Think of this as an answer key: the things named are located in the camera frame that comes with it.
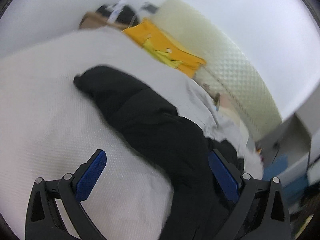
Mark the brown cardboard box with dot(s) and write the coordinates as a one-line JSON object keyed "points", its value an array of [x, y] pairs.
{"points": [[100, 22]]}

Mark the white cabinet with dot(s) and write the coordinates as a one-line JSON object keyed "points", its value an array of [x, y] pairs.
{"points": [[297, 140]]}

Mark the blue mat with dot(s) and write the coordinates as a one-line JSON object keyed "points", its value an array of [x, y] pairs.
{"points": [[277, 166]]}

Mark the cream quilted mattress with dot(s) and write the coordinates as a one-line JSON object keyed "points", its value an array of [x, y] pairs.
{"points": [[225, 65]]}

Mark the light grey cloth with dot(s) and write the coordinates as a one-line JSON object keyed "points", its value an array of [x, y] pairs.
{"points": [[220, 122]]}

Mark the black garment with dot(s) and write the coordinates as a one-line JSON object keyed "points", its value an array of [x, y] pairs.
{"points": [[160, 135]]}

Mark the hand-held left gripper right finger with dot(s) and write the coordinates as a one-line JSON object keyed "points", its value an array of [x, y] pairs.
{"points": [[224, 173]]}

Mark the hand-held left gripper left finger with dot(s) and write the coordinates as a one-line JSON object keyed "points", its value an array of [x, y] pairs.
{"points": [[90, 172]]}

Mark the yellow cloth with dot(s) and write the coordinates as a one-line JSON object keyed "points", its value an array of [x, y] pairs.
{"points": [[165, 45]]}

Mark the dark bag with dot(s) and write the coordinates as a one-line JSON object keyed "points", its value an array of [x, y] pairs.
{"points": [[122, 13]]}

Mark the white bed sheet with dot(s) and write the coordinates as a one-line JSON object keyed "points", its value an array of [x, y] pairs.
{"points": [[75, 120]]}

